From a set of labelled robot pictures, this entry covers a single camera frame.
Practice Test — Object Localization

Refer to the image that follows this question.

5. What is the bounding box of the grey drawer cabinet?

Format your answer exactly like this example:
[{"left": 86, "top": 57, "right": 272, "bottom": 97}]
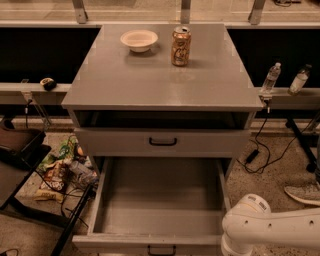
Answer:
[{"left": 62, "top": 24, "right": 262, "bottom": 173}]

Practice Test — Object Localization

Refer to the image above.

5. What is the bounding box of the black power cable with adapter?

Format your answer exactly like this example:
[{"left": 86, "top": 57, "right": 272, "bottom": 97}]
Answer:
[{"left": 236, "top": 99, "right": 320, "bottom": 175}]

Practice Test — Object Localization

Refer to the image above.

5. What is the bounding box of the yellow black tape measure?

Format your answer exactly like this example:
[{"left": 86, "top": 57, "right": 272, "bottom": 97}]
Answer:
[{"left": 40, "top": 78, "right": 57, "bottom": 91}]

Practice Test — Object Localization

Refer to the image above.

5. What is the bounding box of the grey sneaker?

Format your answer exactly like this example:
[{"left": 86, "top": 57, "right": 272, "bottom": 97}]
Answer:
[{"left": 284, "top": 182, "right": 320, "bottom": 206}]

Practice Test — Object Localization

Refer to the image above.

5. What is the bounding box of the black floor cable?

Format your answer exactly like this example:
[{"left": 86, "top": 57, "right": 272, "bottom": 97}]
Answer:
[{"left": 34, "top": 169, "right": 101, "bottom": 256}]

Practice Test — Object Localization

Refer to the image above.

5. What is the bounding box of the brown chips bag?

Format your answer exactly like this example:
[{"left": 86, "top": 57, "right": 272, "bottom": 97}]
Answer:
[{"left": 34, "top": 160, "right": 69, "bottom": 203}]

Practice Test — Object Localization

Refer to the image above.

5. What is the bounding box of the grey top drawer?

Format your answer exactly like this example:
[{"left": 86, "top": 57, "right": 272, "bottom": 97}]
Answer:
[{"left": 75, "top": 128, "right": 250, "bottom": 158}]

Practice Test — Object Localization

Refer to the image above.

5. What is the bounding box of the white paper bowl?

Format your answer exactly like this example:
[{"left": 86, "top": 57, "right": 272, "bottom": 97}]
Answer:
[{"left": 120, "top": 30, "right": 158, "bottom": 53}]

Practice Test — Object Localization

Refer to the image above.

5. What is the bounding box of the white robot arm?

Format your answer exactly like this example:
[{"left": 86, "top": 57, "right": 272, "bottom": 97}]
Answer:
[{"left": 221, "top": 194, "right": 320, "bottom": 256}]

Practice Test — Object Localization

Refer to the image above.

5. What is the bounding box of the clear water bottle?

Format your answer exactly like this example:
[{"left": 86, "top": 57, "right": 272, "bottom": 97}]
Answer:
[{"left": 261, "top": 62, "right": 281, "bottom": 93}]

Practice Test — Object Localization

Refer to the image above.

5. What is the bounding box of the green snack bag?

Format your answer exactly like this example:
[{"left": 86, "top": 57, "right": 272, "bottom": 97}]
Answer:
[{"left": 38, "top": 135, "right": 77, "bottom": 171}]

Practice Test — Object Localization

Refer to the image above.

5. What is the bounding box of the gold soda can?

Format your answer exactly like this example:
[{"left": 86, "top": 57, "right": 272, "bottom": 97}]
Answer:
[{"left": 171, "top": 26, "right": 191, "bottom": 66}]

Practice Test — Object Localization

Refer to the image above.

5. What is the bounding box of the grey drawer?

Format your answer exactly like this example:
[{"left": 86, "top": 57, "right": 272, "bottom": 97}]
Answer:
[
  {"left": 73, "top": 157, "right": 230, "bottom": 256},
  {"left": 75, "top": 128, "right": 250, "bottom": 158}
]

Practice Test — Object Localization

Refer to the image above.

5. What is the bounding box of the crushed plastic bottle on floor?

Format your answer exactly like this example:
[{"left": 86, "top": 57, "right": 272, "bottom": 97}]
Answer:
[{"left": 69, "top": 161, "right": 99, "bottom": 189}]

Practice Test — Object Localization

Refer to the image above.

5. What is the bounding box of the black stand leg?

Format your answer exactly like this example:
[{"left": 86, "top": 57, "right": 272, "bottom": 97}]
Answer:
[{"left": 286, "top": 116, "right": 317, "bottom": 173}]

